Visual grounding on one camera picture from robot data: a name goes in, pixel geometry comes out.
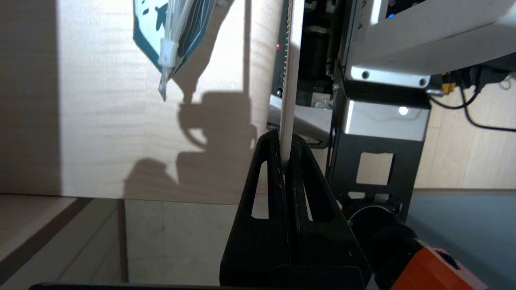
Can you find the black torso frame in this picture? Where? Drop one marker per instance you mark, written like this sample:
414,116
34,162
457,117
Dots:
379,193

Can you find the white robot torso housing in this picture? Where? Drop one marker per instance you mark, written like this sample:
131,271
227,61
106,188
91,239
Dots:
423,40

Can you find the orange blurred object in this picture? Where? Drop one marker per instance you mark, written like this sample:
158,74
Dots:
435,270

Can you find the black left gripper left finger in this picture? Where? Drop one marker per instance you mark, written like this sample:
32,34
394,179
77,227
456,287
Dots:
258,241

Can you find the beige wooden shelf unit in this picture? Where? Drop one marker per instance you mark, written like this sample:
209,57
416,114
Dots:
121,121

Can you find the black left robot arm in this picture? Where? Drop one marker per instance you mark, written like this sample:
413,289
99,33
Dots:
383,241

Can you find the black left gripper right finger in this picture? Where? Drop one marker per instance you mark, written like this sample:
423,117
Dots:
322,249

